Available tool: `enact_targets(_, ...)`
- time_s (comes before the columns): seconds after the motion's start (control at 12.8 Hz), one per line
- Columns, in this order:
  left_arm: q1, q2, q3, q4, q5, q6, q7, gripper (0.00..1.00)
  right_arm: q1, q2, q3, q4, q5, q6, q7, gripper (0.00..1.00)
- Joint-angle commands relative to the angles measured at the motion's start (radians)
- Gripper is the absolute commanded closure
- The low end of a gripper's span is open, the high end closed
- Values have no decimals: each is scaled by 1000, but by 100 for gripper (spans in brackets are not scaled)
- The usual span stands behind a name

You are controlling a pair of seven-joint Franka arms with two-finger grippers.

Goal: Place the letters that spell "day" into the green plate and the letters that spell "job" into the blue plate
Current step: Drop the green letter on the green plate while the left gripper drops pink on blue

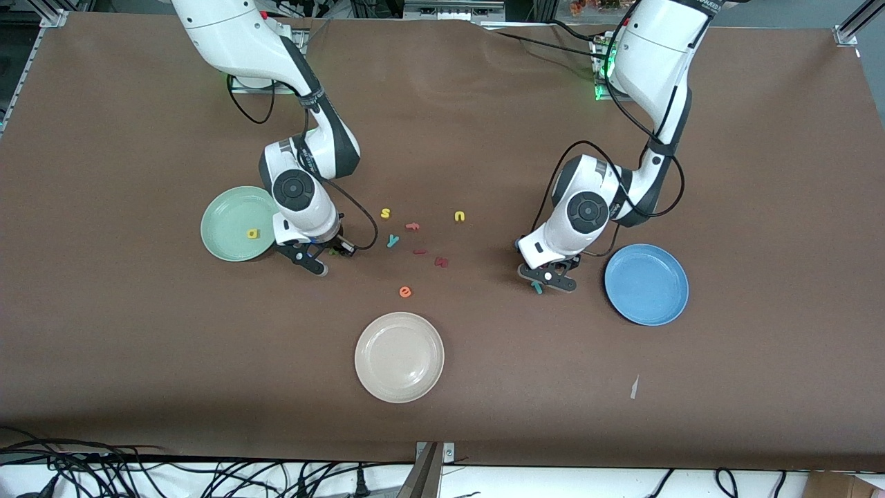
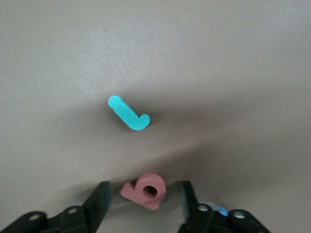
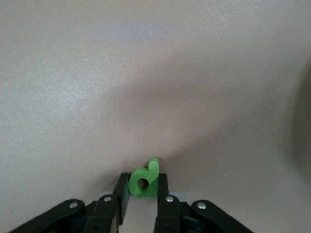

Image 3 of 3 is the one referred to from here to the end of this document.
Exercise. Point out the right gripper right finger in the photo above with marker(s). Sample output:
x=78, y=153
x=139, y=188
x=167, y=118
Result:
x=170, y=216

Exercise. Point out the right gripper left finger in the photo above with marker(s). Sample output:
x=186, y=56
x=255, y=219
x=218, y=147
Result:
x=102, y=213

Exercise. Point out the green foam letter p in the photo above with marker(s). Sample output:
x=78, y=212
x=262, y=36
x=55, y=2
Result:
x=153, y=170

